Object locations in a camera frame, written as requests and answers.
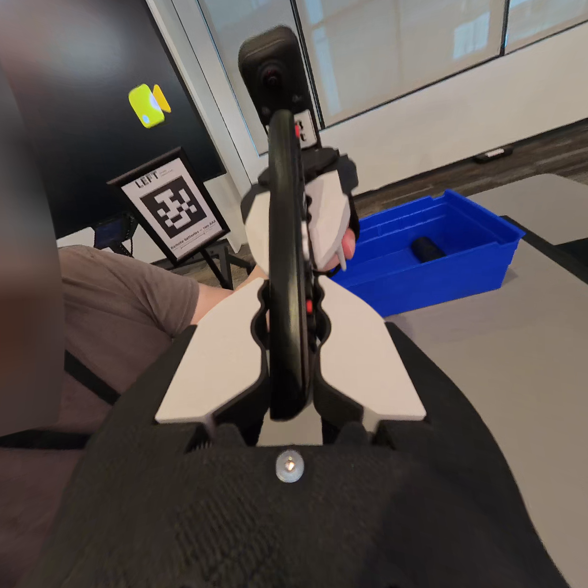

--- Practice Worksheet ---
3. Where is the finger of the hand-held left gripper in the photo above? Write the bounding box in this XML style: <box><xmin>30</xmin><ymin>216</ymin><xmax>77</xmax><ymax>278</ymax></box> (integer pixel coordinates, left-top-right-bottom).
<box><xmin>303</xmin><ymin>173</ymin><xmax>354</xmax><ymax>276</ymax></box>
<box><xmin>241</xmin><ymin>179</ymin><xmax>273</xmax><ymax>278</ymax></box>

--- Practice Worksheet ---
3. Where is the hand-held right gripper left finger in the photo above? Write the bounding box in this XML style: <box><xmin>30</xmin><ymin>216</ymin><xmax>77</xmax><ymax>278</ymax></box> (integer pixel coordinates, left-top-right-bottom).
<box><xmin>155</xmin><ymin>276</ymin><xmax>273</xmax><ymax>443</ymax></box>

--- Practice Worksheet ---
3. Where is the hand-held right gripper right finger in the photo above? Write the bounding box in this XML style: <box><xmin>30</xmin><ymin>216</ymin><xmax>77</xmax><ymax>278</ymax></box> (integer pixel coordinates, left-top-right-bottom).
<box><xmin>313</xmin><ymin>274</ymin><xmax>428</xmax><ymax>443</ymax></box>

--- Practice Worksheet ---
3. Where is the black remote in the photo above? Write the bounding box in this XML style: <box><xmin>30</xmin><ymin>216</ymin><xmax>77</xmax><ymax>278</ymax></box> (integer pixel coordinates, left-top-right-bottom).
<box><xmin>409</xmin><ymin>237</ymin><xmax>444</xmax><ymax>263</ymax></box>
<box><xmin>265</xmin><ymin>111</ymin><xmax>314</xmax><ymax>421</ymax></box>

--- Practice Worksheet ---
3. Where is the blue plastic bin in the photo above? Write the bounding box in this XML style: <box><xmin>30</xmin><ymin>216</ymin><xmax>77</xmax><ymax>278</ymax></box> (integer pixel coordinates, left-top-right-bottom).
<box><xmin>340</xmin><ymin>189</ymin><xmax>526</xmax><ymax>318</ymax></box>

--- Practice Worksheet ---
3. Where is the person's left hand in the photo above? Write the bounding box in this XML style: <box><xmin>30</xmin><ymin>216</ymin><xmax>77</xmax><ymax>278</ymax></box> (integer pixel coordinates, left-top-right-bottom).
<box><xmin>338</xmin><ymin>225</ymin><xmax>359</xmax><ymax>265</ymax></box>

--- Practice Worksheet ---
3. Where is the black framed marker sign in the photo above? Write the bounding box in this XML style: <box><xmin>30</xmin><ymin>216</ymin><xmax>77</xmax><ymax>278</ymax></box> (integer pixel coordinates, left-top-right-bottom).
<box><xmin>108</xmin><ymin>147</ymin><xmax>232</xmax><ymax>267</ymax></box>

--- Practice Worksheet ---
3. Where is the large window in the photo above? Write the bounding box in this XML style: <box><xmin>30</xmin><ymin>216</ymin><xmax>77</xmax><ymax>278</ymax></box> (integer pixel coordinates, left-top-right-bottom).
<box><xmin>198</xmin><ymin>0</ymin><xmax>588</xmax><ymax>129</ymax></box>

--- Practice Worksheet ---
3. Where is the small black floor box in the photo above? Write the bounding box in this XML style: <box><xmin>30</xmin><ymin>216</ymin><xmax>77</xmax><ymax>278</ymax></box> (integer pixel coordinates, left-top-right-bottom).
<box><xmin>473</xmin><ymin>145</ymin><xmax>511</xmax><ymax>164</ymax></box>

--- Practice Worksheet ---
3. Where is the black shoulder strap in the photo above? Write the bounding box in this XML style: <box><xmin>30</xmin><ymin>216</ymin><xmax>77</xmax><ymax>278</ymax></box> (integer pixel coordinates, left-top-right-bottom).
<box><xmin>0</xmin><ymin>349</ymin><xmax>120</xmax><ymax>451</ymax></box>

